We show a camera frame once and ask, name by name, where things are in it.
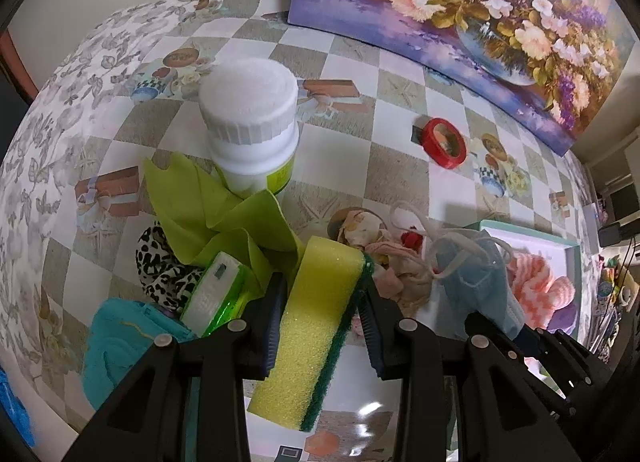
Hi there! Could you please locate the purple cloth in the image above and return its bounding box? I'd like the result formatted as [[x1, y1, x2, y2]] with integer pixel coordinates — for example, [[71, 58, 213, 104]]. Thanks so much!
[[547, 299, 578, 335]]

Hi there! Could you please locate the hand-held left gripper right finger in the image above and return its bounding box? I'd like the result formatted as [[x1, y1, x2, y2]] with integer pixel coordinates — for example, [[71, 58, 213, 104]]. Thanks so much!
[[356, 284, 583, 462]]

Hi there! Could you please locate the checkered printed tablecloth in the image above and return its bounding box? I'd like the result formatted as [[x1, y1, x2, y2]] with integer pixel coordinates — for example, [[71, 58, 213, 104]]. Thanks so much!
[[0, 0, 621, 462]]

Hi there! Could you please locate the light green cloth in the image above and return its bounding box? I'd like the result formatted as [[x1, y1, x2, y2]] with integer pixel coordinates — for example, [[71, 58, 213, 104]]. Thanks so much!
[[144, 153, 306, 283]]

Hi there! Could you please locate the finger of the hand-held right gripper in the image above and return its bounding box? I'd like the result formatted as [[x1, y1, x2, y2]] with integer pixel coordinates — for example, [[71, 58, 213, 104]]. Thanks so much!
[[516, 328, 612, 394], [464, 313, 577, 424]]

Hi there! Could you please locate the leopard print scrunchie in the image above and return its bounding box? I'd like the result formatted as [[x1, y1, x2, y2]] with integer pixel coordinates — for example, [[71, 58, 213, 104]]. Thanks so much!
[[136, 224, 201, 313]]

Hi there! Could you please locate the red tape roll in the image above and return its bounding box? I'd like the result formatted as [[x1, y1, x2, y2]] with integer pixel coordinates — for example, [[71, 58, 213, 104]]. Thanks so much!
[[412, 118, 467, 170]]

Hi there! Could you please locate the yellow sponge with green scourer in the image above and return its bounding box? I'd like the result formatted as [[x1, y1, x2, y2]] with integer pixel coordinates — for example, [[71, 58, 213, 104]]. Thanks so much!
[[248, 236, 376, 433]]

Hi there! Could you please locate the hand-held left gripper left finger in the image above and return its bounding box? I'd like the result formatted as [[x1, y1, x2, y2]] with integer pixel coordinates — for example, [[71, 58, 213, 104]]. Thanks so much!
[[62, 272, 289, 462]]

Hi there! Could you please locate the pink white zigzag cloth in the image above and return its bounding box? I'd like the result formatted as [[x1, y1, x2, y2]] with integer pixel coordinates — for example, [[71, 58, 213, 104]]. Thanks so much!
[[505, 252, 576, 310]]

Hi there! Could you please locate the green tissue packet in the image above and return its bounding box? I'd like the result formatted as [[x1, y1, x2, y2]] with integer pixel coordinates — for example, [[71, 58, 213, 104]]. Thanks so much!
[[179, 251, 261, 335]]

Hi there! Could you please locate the black charger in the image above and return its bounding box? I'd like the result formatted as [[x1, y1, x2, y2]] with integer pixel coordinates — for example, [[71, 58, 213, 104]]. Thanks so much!
[[598, 222, 623, 247]]

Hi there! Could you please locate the pile of small colourful clutter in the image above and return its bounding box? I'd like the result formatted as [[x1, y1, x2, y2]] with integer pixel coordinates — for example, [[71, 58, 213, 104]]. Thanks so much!
[[595, 262, 636, 323]]

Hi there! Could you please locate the pale floral cloth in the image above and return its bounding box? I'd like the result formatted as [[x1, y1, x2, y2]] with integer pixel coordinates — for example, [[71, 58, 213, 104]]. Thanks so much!
[[327, 209, 436, 305]]

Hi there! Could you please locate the blue face mask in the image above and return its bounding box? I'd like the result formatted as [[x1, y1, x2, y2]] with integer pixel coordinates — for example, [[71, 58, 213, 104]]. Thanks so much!
[[387, 202, 526, 340]]

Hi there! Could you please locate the blue cloth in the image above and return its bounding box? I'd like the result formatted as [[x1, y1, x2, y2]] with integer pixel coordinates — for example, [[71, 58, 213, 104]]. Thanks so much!
[[0, 369, 37, 448]]

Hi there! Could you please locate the teal towel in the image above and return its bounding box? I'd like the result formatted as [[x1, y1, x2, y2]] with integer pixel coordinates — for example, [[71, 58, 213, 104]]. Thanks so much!
[[81, 298, 198, 410]]

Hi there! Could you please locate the white power strip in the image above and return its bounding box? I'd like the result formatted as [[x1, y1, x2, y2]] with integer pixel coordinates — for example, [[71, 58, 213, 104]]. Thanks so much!
[[580, 202, 601, 253]]

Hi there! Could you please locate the white bottle with green label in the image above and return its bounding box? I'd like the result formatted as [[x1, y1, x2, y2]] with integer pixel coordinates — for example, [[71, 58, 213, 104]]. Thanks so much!
[[198, 58, 301, 197]]

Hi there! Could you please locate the flower painting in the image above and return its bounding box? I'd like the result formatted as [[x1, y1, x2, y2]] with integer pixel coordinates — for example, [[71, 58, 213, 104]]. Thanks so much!
[[287, 0, 637, 157]]

